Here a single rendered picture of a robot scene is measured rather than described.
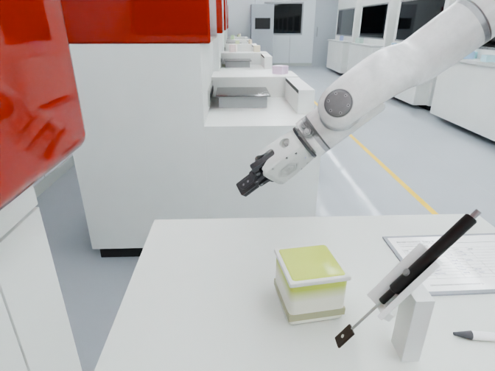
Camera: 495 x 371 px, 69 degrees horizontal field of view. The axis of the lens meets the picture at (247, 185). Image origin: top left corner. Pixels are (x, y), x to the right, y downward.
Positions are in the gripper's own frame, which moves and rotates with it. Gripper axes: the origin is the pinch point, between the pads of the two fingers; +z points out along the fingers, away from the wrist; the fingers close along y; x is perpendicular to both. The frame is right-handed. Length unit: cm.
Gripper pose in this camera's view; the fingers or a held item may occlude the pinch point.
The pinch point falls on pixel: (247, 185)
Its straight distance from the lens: 77.7
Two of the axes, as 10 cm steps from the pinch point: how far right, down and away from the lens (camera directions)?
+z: -7.7, 5.8, 2.8
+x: -4.3, -7.9, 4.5
